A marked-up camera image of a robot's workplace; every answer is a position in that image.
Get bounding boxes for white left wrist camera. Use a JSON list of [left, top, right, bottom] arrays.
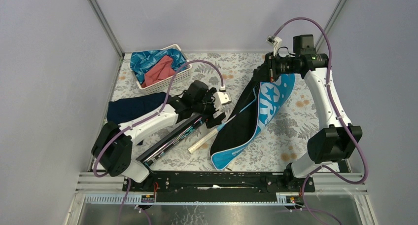
[[213, 91, 232, 109]]

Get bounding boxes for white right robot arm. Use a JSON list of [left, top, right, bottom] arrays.
[[252, 35, 362, 191]]

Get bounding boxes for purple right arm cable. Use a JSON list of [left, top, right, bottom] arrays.
[[271, 17, 369, 185]]

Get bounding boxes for blue racket cover bag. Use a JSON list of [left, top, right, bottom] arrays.
[[209, 74, 295, 170]]

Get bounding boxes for teal leaf-patterned cloth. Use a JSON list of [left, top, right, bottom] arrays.
[[130, 48, 186, 87]]

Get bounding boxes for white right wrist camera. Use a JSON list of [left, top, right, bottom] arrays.
[[266, 36, 282, 57]]

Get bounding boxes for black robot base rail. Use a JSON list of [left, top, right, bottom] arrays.
[[122, 171, 315, 203]]

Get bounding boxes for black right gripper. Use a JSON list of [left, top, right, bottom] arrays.
[[251, 51, 299, 83]]

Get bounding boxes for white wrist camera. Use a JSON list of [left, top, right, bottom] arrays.
[[213, 91, 232, 109], [266, 36, 282, 57]]

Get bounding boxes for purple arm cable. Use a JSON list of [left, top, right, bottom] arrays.
[[93, 60, 225, 179], [271, 17, 369, 185]]

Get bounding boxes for white perforated plastic basket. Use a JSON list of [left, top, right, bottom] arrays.
[[130, 44, 189, 94]]

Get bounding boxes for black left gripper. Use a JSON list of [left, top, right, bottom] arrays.
[[191, 88, 225, 128]]

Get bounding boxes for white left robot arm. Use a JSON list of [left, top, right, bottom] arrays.
[[92, 80, 232, 191]]

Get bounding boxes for salmon pink towel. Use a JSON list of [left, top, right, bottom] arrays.
[[141, 55, 175, 88]]

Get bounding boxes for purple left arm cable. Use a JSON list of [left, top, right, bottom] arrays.
[[93, 60, 225, 179]]

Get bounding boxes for black shuttlecock tube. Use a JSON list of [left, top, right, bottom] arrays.
[[136, 114, 210, 167]]

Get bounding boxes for navy blue cloth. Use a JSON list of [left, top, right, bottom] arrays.
[[106, 92, 166, 125]]

